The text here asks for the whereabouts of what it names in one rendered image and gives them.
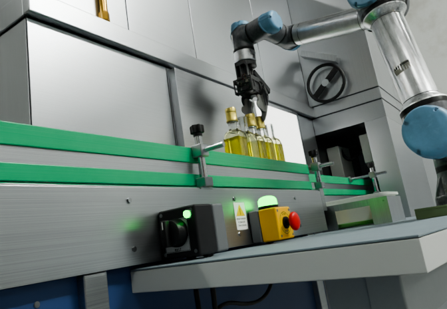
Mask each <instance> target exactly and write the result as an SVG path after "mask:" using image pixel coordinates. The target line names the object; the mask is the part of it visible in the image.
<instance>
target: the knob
mask: <svg viewBox="0 0 447 309"><path fill-rule="evenodd" d="M160 227H161V229H160V238H161V240H162V244H163V248H168V247H181V246H183V245H184V244H185V243H186V241H187V239H188V228H187V226H186V224H185V222H183V220H181V219H172V220H170V221H161V222H160Z"/></svg>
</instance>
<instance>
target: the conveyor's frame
mask: <svg viewBox="0 0 447 309"><path fill-rule="evenodd" d="M269 195H270V196H274V197H275V198H276V199H277V204H278V207H289V210H290V212H293V211H294V212H296V213H297V214H298V216H299V218H300V222H301V225H300V228H299V229H298V230H296V231H294V230H293V232H294V236H297V235H303V236H304V237H305V236H310V235H314V234H313V233H316V232H319V231H326V230H328V228H327V223H326V219H325V213H324V209H323V203H322V199H321V194H320V191H318V190H290V189H232V188H213V189H200V188H199V187H143V186H113V185H55V184H26V183H0V290H3V289H7V288H14V287H18V286H24V285H29V284H36V283H40V282H46V281H51V280H58V279H62V278H68V277H72V276H77V278H76V279H77V280H82V279H87V278H93V277H97V276H103V275H107V273H106V270H112V269H116V268H123V267H127V266H134V265H138V264H145V263H149V262H156V261H160V260H164V256H163V250H162V240H161V238H160V222H159V215H158V214H159V212H161V211H165V210H169V209H175V208H178V207H183V206H187V205H192V204H212V203H221V204H222V207H223V215H224V221H225V229H226V234H227V242H228V247H229V248H232V247H239V246H243V245H250V244H254V243H253V238H252V234H251V226H250V222H249V212H252V211H258V210H259V209H258V200H259V199H260V198H261V197H265V196H269Z"/></svg>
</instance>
